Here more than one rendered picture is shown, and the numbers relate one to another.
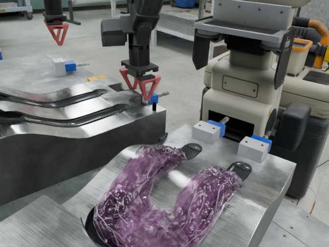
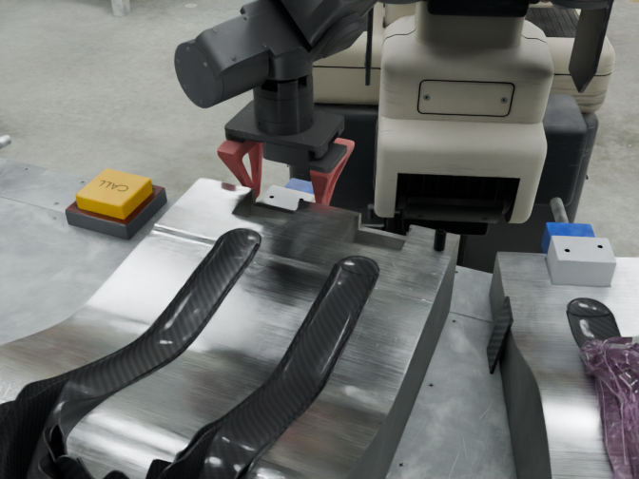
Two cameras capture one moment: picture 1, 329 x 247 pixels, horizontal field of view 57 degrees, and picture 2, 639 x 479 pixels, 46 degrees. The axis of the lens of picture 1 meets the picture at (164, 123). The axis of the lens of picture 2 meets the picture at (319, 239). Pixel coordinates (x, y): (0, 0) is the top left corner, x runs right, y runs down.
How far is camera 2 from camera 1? 0.44 m
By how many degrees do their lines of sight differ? 26
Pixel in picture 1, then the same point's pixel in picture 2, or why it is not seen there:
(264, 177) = not seen: outside the picture
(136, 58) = (292, 112)
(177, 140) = (538, 306)
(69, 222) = not seen: outside the picture
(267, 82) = (537, 75)
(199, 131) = (575, 266)
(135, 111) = (407, 272)
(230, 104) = (457, 148)
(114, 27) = (245, 46)
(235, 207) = not seen: outside the picture
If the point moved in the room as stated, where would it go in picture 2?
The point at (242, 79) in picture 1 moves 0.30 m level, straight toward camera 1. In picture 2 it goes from (471, 81) to (597, 210)
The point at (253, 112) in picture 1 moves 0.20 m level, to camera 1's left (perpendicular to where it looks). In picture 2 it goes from (519, 153) to (391, 196)
